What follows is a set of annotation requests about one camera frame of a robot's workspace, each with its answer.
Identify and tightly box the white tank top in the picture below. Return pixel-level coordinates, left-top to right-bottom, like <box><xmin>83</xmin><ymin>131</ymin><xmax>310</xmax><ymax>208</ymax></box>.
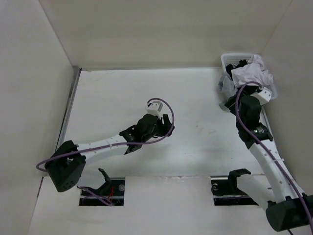
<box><xmin>231</xmin><ymin>55</ymin><xmax>274</xmax><ymax>88</ymax></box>

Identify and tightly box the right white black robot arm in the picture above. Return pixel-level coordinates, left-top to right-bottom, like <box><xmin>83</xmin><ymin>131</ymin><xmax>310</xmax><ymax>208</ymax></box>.
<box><xmin>225</xmin><ymin>93</ymin><xmax>313</xmax><ymax>232</ymax></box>

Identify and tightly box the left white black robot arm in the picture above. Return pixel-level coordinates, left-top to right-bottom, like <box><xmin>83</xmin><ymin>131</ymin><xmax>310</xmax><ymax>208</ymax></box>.
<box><xmin>44</xmin><ymin>114</ymin><xmax>175</xmax><ymax>192</ymax></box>

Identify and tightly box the grey tank top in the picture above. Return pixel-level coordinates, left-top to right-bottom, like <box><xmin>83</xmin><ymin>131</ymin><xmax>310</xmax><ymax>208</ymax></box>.
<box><xmin>218</xmin><ymin>72</ymin><xmax>238</xmax><ymax>113</ymax></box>

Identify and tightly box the black tank top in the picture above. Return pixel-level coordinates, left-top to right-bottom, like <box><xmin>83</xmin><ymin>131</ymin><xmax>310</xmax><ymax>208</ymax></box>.
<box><xmin>225</xmin><ymin>60</ymin><xmax>248</xmax><ymax>78</ymax></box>

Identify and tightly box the white plastic basket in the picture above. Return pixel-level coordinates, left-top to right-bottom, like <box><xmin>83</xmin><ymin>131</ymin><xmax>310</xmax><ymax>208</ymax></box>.
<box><xmin>221</xmin><ymin>52</ymin><xmax>278</xmax><ymax>101</ymax></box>

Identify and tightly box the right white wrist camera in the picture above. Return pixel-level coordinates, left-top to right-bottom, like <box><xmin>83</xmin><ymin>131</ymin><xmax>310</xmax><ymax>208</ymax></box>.
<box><xmin>252</xmin><ymin>87</ymin><xmax>272</xmax><ymax>106</ymax></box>

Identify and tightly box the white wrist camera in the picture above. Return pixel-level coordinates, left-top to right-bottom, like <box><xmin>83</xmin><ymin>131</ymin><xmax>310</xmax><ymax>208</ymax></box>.
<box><xmin>147</xmin><ymin>101</ymin><xmax>163</xmax><ymax>119</ymax></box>
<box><xmin>252</xmin><ymin>87</ymin><xmax>272</xmax><ymax>106</ymax></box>

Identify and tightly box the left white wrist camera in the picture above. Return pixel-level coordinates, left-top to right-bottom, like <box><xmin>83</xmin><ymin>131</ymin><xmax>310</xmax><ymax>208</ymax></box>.
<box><xmin>147</xmin><ymin>101</ymin><xmax>163</xmax><ymax>119</ymax></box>

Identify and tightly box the aluminium table edge rail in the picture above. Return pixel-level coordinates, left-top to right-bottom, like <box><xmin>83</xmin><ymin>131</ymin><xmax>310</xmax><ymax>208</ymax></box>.
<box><xmin>55</xmin><ymin>66</ymin><xmax>82</xmax><ymax>150</ymax></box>

